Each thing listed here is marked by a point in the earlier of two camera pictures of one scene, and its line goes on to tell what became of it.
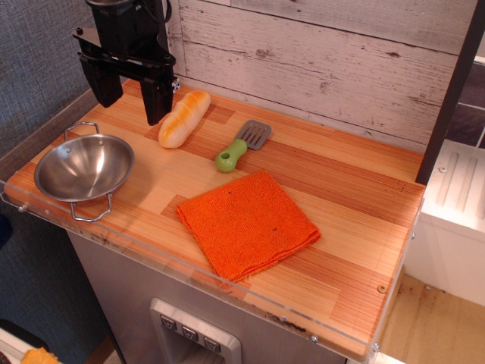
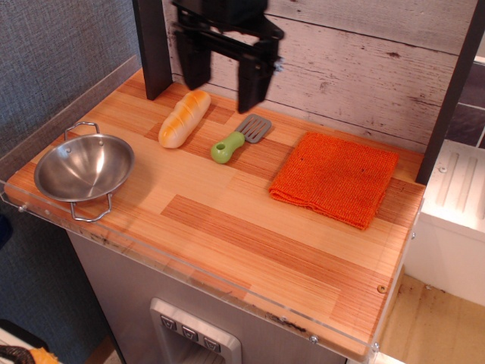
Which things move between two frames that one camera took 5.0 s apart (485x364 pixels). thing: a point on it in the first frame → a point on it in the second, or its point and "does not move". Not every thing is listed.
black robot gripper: x=132 y=36 → x=235 y=29
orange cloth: x=245 y=224 → x=338 y=177
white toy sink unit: x=448 y=253 does not move
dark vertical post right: x=450 y=105 does not move
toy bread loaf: x=186 y=116 does not move
